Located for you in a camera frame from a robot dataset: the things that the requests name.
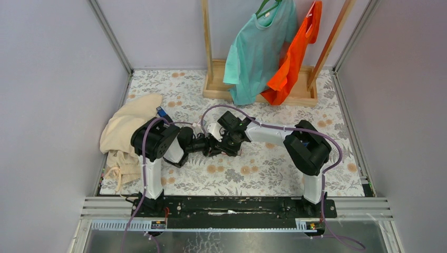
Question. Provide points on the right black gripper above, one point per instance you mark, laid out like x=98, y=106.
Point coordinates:
x=224, y=148

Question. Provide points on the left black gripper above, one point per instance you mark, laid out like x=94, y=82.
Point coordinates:
x=209, y=143

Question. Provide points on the beige cloth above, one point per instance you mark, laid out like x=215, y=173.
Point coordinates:
x=122, y=164

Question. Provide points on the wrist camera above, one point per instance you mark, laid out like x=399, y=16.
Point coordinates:
x=198, y=128
x=216, y=130

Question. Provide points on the orange t-shirt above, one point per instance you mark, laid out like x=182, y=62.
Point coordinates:
x=281, y=84

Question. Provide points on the teal t-shirt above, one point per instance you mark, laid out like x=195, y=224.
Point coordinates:
x=254, y=55

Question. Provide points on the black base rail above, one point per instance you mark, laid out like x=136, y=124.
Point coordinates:
x=196, y=212

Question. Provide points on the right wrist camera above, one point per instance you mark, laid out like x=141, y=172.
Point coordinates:
x=216, y=130

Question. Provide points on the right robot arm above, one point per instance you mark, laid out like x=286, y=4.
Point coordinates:
x=308, y=150

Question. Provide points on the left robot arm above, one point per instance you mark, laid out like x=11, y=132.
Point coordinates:
x=156, y=141

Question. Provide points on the wooden clothes rack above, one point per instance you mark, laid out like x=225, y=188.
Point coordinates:
x=304, y=92

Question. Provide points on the blue stapler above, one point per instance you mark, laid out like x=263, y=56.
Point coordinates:
x=162, y=113

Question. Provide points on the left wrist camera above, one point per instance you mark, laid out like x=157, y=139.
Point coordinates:
x=198, y=128

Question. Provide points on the floral table mat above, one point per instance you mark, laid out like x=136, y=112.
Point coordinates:
x=262, y=169

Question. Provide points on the green hanger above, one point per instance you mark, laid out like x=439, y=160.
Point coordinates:
x=267, y=7

